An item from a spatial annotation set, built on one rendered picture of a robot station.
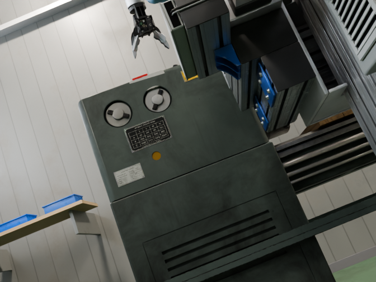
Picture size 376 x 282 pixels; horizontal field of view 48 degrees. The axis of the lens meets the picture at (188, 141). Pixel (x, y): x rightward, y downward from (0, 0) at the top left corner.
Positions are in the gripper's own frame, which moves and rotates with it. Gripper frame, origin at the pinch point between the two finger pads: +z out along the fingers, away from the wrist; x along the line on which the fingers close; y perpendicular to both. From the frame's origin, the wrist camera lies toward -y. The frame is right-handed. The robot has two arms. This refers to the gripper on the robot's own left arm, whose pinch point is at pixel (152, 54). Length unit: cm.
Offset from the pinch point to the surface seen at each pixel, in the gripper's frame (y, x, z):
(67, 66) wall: -315, -30, -93
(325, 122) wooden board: 28, 48, 49
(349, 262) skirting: -197, 154, 189
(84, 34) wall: -315, 0, -123
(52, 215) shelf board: -220, -84, 56
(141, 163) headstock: 24, -21, 41
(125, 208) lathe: 26, -32, 54
